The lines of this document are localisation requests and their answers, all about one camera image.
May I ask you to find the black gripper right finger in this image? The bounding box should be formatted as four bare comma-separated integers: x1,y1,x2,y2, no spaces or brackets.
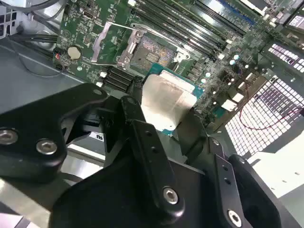
177,111,299,228

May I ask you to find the silver topped CPU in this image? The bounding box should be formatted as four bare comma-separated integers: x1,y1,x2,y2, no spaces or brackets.
140,63,205,138

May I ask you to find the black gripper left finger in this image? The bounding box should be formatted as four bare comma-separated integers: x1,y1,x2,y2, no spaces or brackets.
0,76,186,225

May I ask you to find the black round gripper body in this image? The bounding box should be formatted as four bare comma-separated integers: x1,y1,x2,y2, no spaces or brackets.
48,152,223,228

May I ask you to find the metal CPU socket cover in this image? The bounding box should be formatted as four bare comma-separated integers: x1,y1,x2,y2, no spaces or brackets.
91,21,144,70

